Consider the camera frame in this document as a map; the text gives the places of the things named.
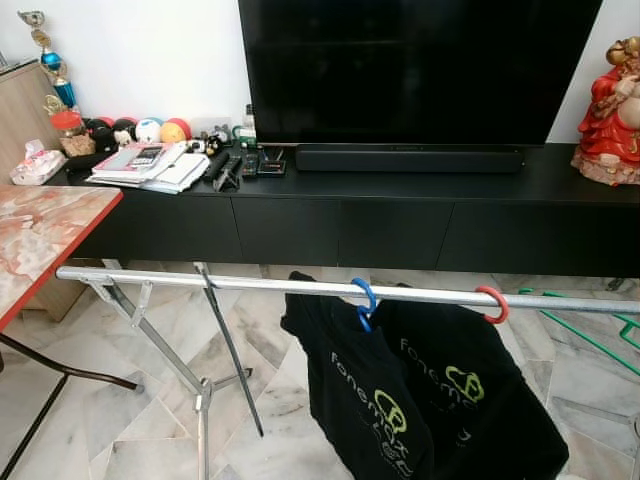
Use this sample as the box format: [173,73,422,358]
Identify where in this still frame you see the blue plastic clothes hanger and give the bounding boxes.
[349,277,378,333]

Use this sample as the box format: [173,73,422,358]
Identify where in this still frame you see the black printed T-shirt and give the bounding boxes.
[375,285,569,480]
[280,270,436,480]

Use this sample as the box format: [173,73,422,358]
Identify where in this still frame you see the green plastic clothes hanger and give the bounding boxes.
[517,288,640,376]

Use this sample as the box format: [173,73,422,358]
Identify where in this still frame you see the red plastic clothes hanger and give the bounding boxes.
[474,285,509,325]

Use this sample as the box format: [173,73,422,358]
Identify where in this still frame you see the black clothes hanger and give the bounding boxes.
[193,262,265,438]

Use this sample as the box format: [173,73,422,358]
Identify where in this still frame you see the red laughing Buddha statue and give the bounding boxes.
[571,36,640,186]

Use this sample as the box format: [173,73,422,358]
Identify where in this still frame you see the black low TV console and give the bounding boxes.
[62,143,640,279]

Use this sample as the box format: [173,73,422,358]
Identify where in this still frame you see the black soundbar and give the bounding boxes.
[296,145,526,174]

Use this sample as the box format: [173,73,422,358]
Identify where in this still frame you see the black flat television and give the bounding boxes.
[237,0,604,146]

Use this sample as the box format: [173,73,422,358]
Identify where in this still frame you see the small black box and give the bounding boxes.
[257,148,288,177]

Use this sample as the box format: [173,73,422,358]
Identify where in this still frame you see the green bottle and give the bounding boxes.
[233,104,258,148]

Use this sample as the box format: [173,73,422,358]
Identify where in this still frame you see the black remote control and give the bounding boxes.
[210,150,244,192]

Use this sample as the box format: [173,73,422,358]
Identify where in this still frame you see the orange ball toy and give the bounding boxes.
[160,117,192,144]

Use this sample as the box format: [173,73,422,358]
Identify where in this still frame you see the stack of papers and booklets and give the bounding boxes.
[87,140,211,194]

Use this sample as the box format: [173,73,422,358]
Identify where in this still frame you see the silver metal clothes rack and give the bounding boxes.
[55,265,640,480]

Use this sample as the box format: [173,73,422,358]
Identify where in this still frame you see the grey pocket calculator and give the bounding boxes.
[128,146,164,168]

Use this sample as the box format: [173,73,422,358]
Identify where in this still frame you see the white ball toy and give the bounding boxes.
[135,118,163,144]

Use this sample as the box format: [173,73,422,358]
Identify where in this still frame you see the red-lidded jar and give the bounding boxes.
[50,110,96,158]

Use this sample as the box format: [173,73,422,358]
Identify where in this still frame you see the gold and blue trophy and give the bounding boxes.
[18,10,79,111]

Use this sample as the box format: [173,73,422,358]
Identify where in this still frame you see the marble-pattern folding table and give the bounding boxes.
[0,185,143,480]

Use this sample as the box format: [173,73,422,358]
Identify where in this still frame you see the pink tissue pack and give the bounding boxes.
[10,140,67,186]

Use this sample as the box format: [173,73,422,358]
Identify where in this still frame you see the light wooden cabinet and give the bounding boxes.
[0,60,101,323]

